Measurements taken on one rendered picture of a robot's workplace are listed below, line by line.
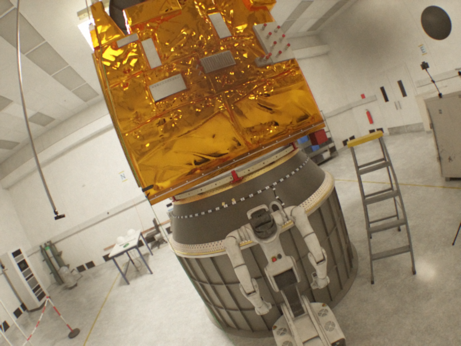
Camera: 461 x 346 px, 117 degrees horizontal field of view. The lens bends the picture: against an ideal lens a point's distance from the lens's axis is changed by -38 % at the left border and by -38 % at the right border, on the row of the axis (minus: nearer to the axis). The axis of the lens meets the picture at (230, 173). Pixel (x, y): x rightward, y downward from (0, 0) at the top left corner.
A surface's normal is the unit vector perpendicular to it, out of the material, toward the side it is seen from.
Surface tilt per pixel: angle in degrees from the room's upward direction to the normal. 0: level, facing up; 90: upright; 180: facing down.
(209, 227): 62
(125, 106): 88
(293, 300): 110
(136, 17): 95
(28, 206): 90
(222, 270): 90
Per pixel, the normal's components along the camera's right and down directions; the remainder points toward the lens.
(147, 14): 0.26, 0.10
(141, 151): 0.00, -0.24
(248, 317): -0.38, 0.27
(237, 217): -0.27, -0.29
